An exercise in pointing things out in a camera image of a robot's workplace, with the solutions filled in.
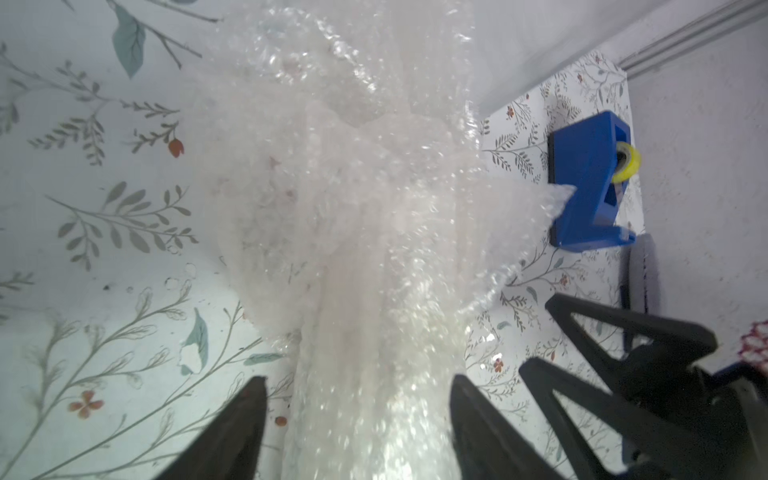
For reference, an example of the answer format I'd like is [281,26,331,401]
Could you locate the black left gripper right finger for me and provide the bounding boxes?
[449,375,561,480]

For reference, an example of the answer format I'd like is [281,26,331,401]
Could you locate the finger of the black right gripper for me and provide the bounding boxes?
[519,358,720,479]
[545,293,718,396]

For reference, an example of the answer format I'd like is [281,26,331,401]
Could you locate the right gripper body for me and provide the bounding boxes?
[617,341,767,479]

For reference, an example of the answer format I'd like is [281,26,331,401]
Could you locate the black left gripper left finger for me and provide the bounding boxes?
[158,376,267,480]

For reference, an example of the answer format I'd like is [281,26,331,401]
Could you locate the clear bubble wrap sheet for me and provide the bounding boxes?
[186,1,573,479]

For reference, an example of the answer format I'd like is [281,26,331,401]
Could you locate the clear glass vase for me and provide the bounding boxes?
[472,0,663,116]

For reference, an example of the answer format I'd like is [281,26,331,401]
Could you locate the blue tape dispenser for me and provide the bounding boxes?
[548,111,642,253]

